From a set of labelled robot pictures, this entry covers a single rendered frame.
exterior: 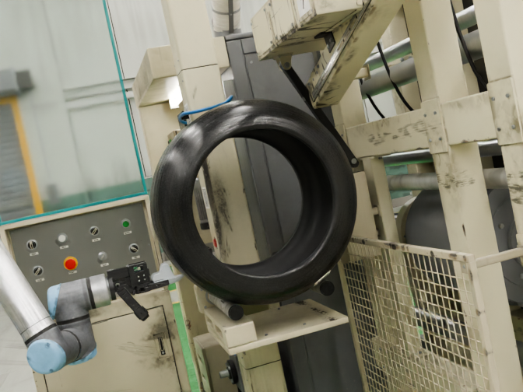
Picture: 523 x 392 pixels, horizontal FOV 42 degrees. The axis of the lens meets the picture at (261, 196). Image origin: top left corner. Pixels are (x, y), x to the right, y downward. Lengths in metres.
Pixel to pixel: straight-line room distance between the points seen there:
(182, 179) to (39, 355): 0.58
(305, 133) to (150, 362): 1.17
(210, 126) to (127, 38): 9.73
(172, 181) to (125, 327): 0.92
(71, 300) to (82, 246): 0.74
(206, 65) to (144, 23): 9.33
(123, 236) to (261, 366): 0.74
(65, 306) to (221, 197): 0.66
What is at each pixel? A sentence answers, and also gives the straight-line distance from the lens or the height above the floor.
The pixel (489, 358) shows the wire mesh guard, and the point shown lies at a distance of 1.67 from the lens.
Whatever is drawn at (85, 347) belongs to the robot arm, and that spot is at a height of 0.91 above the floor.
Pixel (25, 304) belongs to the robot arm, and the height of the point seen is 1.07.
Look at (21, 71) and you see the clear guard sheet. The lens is 2.67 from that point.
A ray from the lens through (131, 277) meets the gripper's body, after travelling 1.93.
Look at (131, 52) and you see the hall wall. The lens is 11.52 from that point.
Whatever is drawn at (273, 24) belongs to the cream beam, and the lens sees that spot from 2.11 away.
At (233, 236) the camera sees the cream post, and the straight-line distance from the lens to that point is 2.29.
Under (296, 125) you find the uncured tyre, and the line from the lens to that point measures 1.92.
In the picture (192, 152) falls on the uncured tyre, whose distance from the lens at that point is 1.85.
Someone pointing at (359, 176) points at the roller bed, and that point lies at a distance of 2.35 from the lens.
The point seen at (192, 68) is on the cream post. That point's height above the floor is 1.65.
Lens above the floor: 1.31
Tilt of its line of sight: 3 degrees down
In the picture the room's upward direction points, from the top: 12 degrees counter-clockwise
